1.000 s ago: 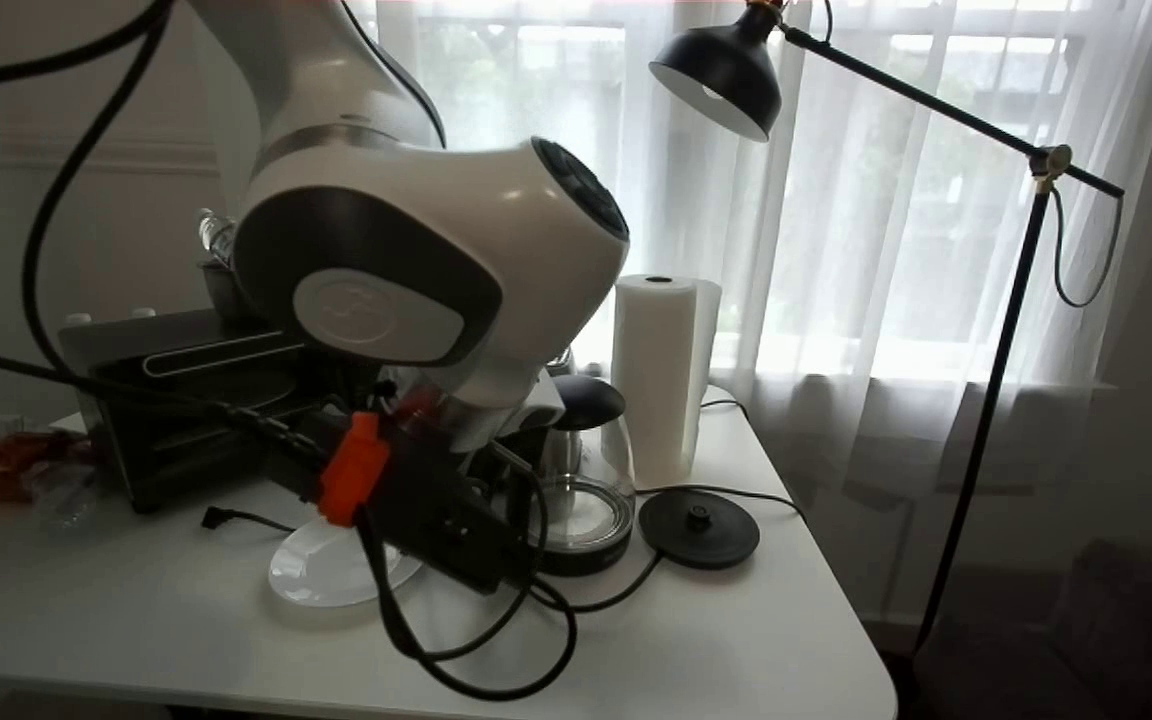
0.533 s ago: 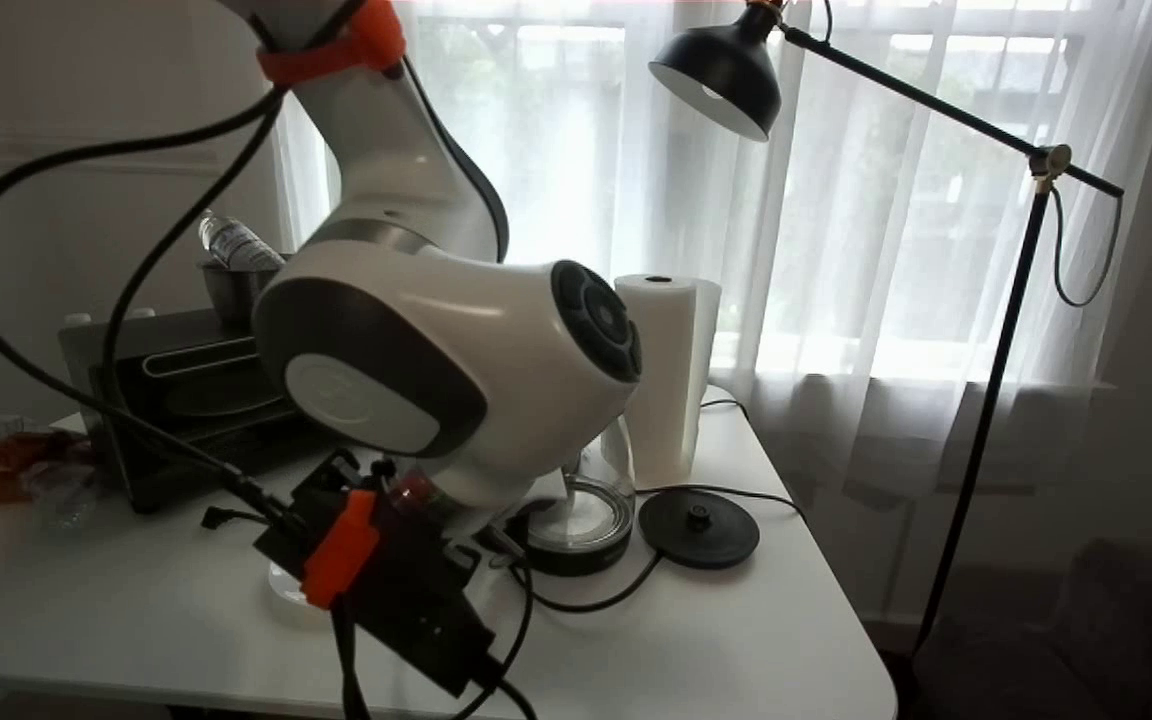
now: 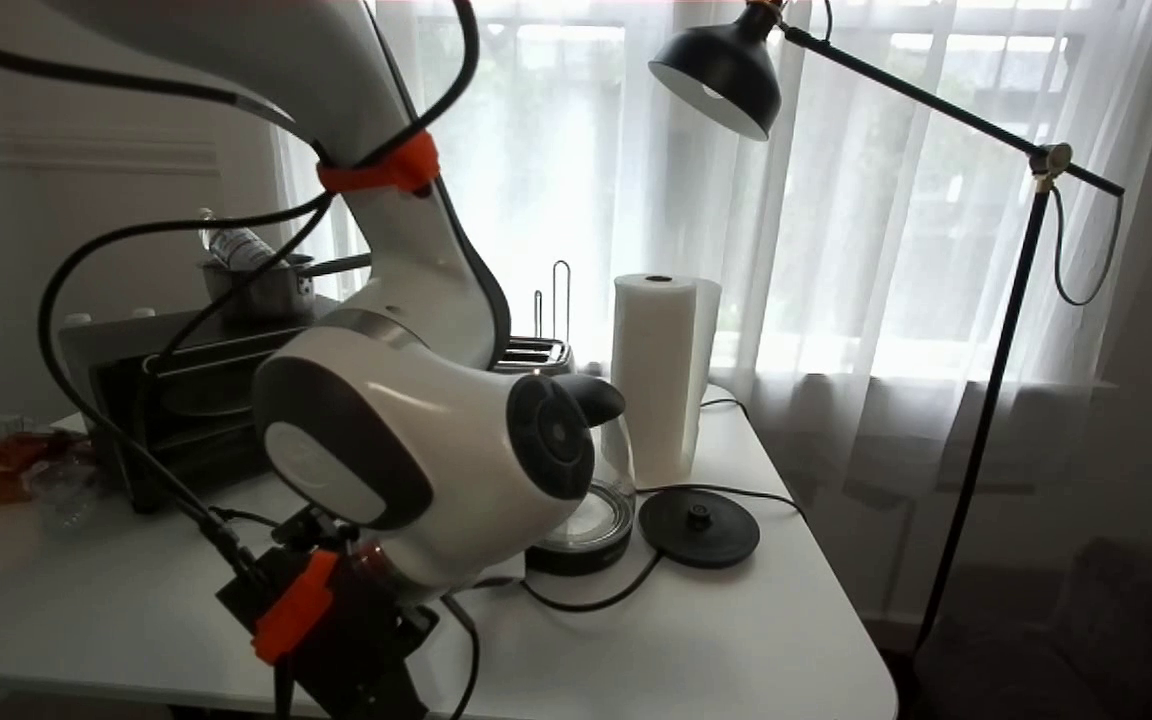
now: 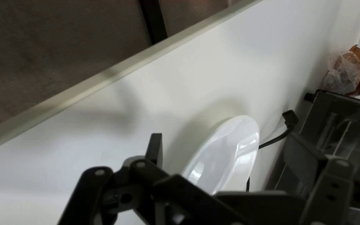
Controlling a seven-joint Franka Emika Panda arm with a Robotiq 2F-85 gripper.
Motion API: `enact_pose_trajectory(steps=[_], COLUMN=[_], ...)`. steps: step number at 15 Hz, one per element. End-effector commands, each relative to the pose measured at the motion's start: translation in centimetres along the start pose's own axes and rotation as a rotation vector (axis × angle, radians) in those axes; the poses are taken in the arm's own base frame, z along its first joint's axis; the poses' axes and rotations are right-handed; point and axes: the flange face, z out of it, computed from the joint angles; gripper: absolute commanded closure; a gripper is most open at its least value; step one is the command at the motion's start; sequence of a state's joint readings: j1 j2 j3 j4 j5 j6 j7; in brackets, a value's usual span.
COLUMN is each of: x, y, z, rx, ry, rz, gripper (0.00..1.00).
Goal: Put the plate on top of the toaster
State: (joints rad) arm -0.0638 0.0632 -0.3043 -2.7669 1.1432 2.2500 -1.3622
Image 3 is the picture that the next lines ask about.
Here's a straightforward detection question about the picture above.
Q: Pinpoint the orange gripper mount bracket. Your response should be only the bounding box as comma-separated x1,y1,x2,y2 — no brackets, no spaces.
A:
254,545,344,668

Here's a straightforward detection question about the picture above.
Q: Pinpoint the orange cable clamp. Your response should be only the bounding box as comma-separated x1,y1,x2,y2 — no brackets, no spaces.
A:
317,128,445,205

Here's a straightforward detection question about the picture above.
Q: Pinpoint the white paper towel roll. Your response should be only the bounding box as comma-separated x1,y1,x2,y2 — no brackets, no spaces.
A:
607,268,723,490

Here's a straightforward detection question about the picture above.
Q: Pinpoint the dark sofa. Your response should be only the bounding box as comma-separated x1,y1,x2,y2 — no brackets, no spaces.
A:
911,531,1152,720

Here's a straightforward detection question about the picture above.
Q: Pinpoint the white sheer curtain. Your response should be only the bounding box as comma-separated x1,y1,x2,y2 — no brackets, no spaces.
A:
273,0,1152,634

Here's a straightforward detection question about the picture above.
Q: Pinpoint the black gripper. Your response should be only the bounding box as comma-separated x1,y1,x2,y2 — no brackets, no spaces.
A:
285,514,447,720

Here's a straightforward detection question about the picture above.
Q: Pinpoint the orange chip bag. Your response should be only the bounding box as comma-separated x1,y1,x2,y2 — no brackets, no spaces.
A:
0,423,80,510

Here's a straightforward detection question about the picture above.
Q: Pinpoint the water bottle lying in pot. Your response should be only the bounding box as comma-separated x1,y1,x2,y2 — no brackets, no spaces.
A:
204,223,287,288

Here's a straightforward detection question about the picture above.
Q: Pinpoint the metal pot with handle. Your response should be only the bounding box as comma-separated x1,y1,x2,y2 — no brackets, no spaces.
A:
196,250,375,331

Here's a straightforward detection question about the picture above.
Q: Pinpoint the glass kettle with black handle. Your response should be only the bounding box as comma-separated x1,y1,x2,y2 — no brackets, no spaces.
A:
521,367,640,582

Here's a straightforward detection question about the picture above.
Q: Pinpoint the silver toaster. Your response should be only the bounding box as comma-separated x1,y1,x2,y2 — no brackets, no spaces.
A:
487,331,576,382

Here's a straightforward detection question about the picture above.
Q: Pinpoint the black box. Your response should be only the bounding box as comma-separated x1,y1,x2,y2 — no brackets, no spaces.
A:
85,321,311,519

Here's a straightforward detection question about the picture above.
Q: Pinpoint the black floor lamp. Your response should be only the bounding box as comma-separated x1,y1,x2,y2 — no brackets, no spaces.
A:
644,0,1128,663

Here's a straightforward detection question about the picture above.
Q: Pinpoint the metal wire loop stand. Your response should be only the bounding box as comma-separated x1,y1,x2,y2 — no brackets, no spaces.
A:
529,258,579,353

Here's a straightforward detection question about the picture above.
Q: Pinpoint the black kettle base disc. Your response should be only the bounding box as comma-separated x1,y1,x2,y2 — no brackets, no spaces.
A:
637,486,763,571

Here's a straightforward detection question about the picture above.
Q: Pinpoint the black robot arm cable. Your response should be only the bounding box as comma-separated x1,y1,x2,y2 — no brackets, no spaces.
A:
0,0,487,593

